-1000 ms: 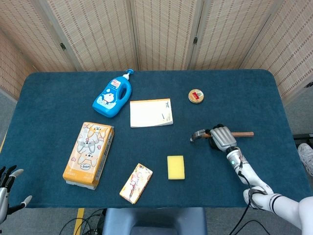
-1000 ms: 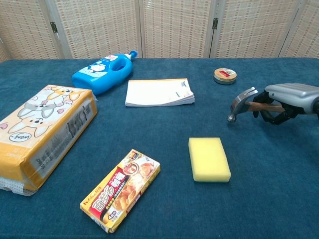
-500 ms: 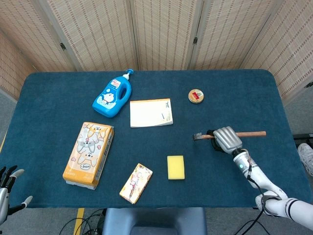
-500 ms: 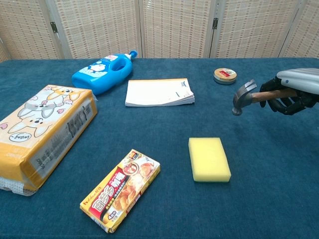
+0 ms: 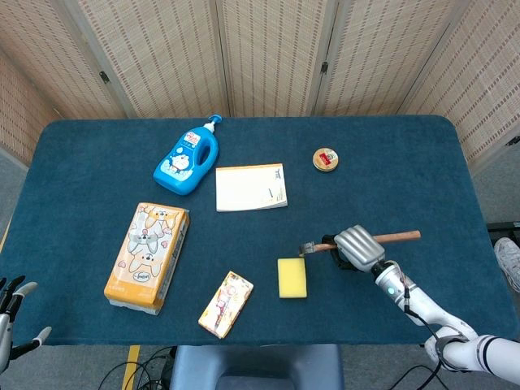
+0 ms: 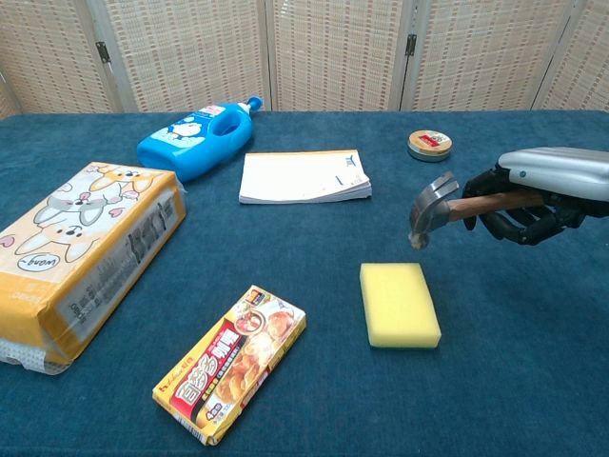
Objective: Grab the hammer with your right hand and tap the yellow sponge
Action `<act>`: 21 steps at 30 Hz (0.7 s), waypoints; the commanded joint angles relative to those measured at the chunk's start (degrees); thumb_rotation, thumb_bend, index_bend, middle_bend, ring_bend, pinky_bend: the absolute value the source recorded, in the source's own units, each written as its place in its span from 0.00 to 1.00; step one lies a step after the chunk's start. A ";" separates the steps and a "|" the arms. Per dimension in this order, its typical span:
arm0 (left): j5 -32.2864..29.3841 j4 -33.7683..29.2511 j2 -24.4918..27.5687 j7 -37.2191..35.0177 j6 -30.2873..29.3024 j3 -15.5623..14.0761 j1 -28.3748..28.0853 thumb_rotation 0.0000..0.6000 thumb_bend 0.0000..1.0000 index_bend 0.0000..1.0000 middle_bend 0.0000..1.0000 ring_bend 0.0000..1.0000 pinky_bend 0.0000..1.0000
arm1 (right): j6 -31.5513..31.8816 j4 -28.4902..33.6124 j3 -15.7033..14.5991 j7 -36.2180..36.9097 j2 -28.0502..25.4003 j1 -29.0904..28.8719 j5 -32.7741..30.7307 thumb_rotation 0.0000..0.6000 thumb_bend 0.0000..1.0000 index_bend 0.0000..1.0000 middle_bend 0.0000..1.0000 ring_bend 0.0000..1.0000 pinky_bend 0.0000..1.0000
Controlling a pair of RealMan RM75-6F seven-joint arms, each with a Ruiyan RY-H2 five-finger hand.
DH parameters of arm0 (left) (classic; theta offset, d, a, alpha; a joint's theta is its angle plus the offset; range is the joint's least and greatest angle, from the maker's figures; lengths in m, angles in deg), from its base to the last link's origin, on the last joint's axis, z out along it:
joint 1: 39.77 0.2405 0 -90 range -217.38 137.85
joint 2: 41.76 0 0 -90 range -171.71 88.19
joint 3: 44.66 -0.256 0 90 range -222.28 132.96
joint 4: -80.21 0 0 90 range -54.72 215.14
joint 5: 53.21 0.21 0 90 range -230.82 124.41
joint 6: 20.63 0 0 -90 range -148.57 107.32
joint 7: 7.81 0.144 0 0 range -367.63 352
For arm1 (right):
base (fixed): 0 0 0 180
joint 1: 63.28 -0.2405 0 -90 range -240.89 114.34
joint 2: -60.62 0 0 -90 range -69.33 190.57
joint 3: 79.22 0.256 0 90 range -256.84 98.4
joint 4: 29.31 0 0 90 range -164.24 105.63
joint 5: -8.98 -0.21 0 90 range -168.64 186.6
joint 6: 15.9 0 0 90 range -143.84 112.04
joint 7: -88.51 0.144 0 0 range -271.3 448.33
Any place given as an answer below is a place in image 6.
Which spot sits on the curry roux box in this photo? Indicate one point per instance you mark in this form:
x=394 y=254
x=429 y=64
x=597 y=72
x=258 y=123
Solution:
x=233 y=362

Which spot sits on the yellow sponge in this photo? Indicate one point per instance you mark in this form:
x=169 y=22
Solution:
x=397 y=304

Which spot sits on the black screen hinge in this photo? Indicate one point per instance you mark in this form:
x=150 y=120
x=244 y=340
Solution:
x=102 y=51
x=410 y=45

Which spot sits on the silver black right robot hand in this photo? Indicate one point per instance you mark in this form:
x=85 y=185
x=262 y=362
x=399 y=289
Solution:
x=556 y=166

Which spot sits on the blue pump bottle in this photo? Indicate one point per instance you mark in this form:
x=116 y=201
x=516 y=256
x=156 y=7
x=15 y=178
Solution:
x=190 y=143

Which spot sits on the white notepad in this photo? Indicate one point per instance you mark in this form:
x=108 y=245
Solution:
x=300 y=176

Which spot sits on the woven folding screen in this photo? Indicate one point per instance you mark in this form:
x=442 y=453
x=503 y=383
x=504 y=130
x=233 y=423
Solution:
x=333 y=52

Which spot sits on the round gold tin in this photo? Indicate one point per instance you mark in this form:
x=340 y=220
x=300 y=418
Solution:
x=429 y=143

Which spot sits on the orange corgi tissue pack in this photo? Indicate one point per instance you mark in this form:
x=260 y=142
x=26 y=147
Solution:
x=81 y=257

